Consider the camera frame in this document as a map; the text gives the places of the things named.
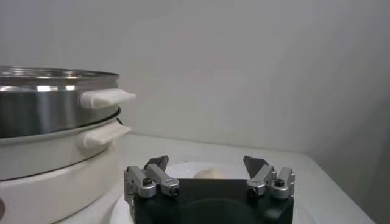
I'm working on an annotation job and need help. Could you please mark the white round plate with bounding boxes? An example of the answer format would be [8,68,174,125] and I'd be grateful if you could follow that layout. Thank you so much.
[108,160,307,224]

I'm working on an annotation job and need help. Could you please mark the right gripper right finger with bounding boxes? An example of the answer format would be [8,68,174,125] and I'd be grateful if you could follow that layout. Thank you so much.
[243,155,296,200]

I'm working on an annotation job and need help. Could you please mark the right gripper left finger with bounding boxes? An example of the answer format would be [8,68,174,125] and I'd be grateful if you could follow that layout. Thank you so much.
[123,155,180,201]

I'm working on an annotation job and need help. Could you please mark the white electric cooker pot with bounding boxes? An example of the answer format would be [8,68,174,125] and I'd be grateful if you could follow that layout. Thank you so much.
[0,106,133,224]

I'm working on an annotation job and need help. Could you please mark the white steamed baozi bun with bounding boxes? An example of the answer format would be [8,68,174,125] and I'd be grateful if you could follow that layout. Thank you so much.
[193,169,226,180]

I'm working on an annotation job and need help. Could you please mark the stainless steel steamer basket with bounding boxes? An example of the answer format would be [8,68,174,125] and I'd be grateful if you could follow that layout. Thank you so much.
[0,65,137,139]

